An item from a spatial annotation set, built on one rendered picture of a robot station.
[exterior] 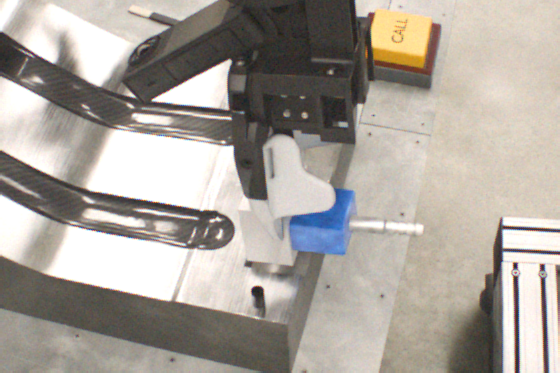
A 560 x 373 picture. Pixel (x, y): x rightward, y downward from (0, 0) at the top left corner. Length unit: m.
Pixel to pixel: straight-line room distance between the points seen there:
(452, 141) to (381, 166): 1.10
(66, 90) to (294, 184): 0.30
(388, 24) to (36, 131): 0.38
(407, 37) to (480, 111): 1.10
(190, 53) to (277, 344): 0.25
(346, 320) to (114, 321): 0.19
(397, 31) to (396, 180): 0.17
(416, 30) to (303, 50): 0.40
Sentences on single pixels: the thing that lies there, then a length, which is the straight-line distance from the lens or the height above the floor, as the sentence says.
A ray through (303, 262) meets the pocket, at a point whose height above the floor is 0.88.
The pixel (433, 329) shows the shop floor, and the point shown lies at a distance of 1.78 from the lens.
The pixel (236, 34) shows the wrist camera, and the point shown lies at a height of 1.10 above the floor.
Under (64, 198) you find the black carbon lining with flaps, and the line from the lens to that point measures 0.85.
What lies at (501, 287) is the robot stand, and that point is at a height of 0.22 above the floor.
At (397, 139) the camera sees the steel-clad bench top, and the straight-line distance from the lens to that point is 0.97.
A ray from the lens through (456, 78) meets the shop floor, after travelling 2.16.
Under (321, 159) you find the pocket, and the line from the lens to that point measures 0.87.
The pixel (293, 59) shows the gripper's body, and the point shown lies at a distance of 0.63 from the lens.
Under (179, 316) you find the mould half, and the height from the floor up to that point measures 0.87.
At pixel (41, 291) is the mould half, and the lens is 0.83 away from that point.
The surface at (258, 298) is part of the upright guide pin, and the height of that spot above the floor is 0.90.
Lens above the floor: 1.53
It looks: 51 degrees down
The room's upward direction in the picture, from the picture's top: 2 degrees counter-clockwise
